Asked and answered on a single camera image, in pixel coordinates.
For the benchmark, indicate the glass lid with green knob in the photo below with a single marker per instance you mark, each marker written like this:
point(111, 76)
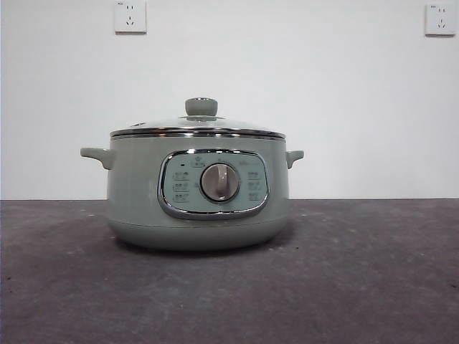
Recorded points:
point(201, 106)

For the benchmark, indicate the sage green electric pot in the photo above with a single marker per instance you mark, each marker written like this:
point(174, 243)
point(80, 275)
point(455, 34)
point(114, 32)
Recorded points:
point(136, 186)

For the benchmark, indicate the white wall socket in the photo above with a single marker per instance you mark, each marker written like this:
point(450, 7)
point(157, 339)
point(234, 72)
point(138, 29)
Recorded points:
point(130, 17)
point(440, 19)

